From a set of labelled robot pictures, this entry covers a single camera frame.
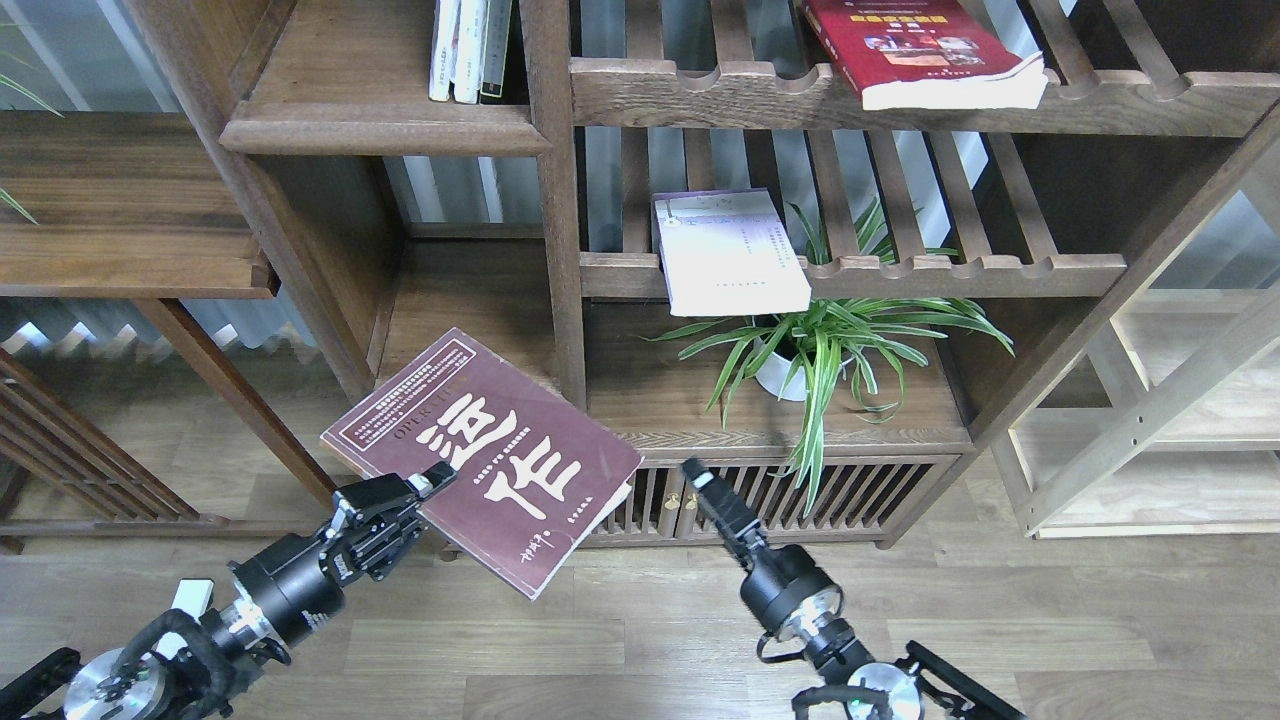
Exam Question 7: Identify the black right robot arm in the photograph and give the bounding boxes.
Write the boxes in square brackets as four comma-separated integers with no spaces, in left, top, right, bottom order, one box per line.
[681,457,1025,719]

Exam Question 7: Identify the light wooden shelf unit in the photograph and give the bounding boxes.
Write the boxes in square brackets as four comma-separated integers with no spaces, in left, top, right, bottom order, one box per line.
[992,287,1279,538]

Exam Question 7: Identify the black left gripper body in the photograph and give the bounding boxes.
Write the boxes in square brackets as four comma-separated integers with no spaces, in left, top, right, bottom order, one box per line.
[228,474,426,646]

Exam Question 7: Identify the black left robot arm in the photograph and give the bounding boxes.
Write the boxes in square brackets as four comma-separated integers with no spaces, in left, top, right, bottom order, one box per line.
[1,461,456,719]

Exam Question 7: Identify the green leaves at left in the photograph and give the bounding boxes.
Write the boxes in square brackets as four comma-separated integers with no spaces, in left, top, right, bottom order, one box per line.
[0,45,67,225]

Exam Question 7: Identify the dark spine upright book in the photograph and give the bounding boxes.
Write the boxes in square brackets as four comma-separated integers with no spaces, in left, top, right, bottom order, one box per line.
[479,0,515,104]

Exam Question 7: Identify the white metal bar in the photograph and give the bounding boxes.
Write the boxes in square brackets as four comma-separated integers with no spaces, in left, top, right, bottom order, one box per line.
[172,578,215,618]

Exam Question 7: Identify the white upright book middle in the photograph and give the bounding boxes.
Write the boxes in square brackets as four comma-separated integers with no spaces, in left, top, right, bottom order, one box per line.
[453,0,489,104]

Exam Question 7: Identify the white plant pot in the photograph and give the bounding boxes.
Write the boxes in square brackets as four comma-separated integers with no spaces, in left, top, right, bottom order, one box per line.
[755,340,822,402]

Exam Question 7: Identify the maroon book chinese title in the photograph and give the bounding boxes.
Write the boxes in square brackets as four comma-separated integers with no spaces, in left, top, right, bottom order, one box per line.
[323,328,643,600]

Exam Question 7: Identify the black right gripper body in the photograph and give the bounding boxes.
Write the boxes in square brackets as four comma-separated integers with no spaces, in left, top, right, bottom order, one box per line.
[700,478,844,641]

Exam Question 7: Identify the white lavender book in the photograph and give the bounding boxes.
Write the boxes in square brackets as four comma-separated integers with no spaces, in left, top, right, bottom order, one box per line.
[653,188,812,316]

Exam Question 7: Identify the white upright book left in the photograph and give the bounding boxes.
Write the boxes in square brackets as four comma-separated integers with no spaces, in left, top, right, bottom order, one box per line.
[428,0,462,102]

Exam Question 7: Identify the green spider plant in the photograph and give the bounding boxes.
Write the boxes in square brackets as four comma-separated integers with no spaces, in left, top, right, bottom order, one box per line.
[645,197,1018,516]

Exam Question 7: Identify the white upright book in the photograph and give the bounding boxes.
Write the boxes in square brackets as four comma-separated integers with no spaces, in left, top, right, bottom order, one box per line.
[453,0,489,104]
[428,0,462,102]

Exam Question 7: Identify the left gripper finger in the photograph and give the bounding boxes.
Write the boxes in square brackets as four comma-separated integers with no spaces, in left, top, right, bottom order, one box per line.
[408,461,457,498]

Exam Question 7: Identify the red book white pages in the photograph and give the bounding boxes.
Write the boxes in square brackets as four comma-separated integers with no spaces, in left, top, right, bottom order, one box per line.
[801,1,1048,111]

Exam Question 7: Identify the dark wooden bookshelf cabinet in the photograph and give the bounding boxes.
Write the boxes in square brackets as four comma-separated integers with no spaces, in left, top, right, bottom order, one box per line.
[127,1,1277,547]

